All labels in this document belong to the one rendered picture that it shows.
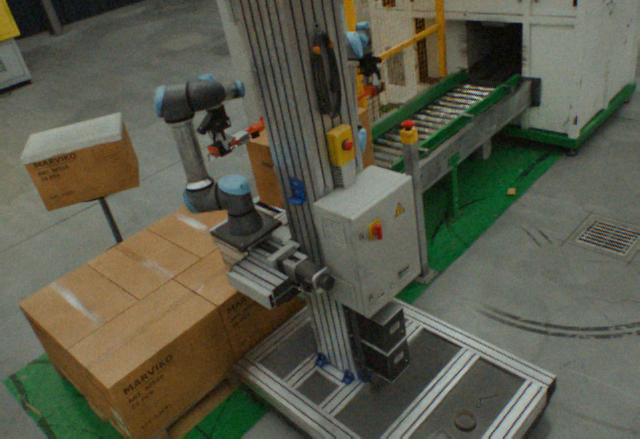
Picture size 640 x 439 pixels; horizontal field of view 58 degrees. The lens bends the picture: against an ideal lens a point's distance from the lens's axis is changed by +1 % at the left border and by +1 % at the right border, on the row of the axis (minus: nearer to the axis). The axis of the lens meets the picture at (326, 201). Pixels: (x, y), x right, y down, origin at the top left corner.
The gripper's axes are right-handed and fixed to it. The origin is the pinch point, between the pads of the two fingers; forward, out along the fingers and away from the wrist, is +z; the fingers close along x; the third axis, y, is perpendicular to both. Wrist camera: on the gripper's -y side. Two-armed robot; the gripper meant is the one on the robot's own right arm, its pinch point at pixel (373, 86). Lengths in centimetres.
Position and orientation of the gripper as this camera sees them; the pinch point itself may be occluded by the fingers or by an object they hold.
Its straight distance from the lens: 320.8
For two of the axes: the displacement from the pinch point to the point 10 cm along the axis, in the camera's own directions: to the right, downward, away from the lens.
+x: 7.4, 2.3, -6.3
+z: 1.7, 8.5, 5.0
